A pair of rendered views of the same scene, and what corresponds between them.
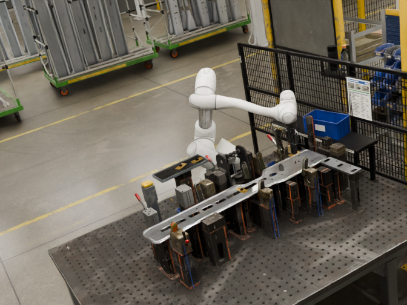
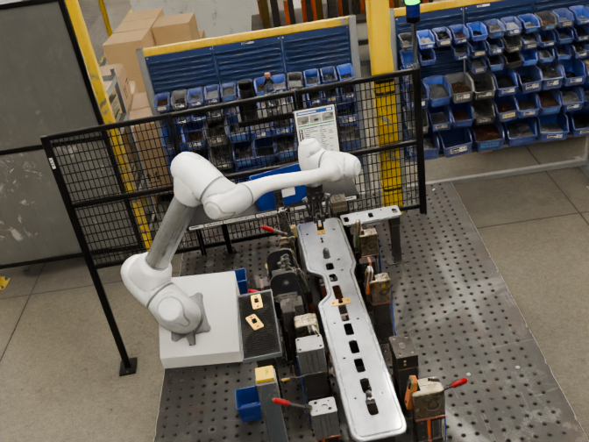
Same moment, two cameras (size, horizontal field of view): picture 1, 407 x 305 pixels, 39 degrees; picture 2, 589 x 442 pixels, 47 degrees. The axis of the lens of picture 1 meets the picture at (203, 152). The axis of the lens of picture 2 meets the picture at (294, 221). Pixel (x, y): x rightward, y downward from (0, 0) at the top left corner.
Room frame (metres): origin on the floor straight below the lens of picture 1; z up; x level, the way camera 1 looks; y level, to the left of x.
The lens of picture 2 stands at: (2.36, 1.83, 2.76)
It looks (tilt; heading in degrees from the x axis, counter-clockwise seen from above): 31 degrees down; 297
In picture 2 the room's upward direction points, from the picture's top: 10 degrees counter-clockwise
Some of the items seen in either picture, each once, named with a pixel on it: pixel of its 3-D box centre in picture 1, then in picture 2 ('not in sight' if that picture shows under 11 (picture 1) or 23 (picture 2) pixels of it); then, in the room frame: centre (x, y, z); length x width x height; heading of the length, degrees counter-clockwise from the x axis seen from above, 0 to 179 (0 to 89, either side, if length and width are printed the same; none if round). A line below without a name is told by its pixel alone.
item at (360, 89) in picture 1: (360, 98); (316, 132); (3.65, -1.13, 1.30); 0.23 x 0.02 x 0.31; 29
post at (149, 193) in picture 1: (154, 214); (275, 422); (3.30, 0.40, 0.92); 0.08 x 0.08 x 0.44; 29
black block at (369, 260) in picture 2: (294, 202); (370, 285); (3.23, -0.52, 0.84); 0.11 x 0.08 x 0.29; 29
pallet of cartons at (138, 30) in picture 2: not in sight; (166, 71); (6.56, -4.06, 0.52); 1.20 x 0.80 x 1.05; 112
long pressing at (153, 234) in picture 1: (240, 192); (343, 305); (3.23, -0.18, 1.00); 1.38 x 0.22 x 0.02; 119
